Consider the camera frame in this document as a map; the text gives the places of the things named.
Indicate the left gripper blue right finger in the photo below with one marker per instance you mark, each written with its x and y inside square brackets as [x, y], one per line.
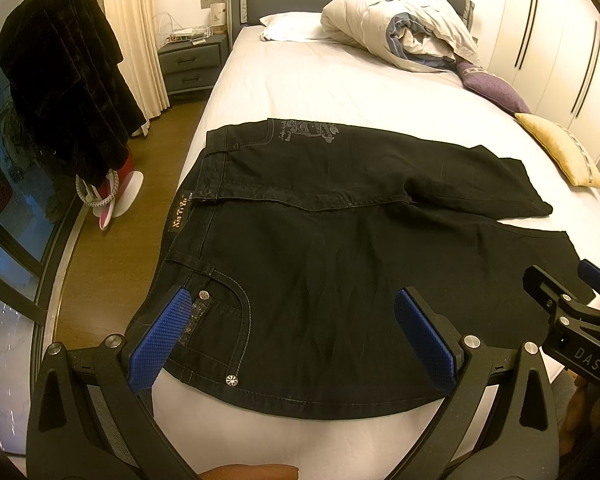
[432, 337]

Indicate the black hanging clothes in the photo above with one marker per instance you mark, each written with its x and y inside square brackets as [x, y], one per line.
[61, 58]

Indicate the grey nightstand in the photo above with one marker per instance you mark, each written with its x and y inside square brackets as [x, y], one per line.
[193, 66]

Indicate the white wardrobe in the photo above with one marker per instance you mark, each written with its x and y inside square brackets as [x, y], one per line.
[549, 51]

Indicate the items on nightstand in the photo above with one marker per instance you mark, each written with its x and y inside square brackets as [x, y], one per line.
[169, 31]

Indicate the beige curtain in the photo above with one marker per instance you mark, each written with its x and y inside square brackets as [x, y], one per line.
[133, 22]

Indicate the purple cushion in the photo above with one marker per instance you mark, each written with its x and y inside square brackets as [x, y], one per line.
[491, 87]

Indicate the right hand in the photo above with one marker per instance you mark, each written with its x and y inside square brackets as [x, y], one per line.
[582, 413]

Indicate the white pillow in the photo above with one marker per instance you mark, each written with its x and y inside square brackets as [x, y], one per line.
[294, 27]

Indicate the yellow cushion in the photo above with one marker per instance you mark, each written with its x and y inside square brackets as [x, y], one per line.
[564, 148]

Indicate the left hand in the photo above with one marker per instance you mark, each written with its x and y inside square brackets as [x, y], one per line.
[252, 472]

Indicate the white bed with sheet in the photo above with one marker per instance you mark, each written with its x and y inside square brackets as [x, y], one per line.
[324, 82]

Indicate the black denim pants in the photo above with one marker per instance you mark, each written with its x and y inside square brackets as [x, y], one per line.
[294, 237]

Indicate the rolled white duvet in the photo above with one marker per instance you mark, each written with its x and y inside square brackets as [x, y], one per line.
[424, 36]

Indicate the pink white slippers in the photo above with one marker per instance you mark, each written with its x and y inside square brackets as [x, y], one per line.
[115, 195]

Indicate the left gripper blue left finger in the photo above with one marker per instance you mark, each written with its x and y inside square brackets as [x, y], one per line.
[152, 336]

